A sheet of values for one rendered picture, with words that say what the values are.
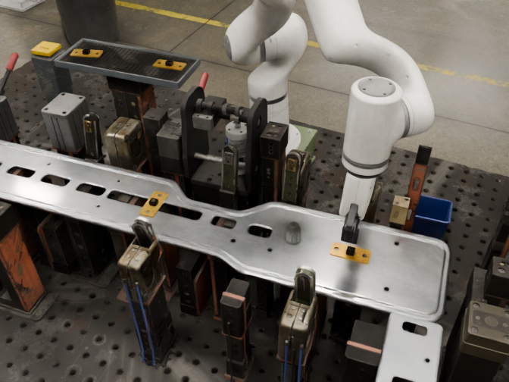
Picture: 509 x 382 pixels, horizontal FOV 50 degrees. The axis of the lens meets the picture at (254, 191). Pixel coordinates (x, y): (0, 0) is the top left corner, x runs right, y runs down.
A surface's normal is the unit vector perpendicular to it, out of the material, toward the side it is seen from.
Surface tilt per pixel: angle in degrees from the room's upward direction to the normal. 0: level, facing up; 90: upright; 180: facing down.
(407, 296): 0
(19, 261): 90
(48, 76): 90
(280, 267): 0
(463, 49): 0
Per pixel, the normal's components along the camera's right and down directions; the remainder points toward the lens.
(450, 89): -0.01, -0.75
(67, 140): -0.33, 0.63
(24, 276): 0.94, 0.22
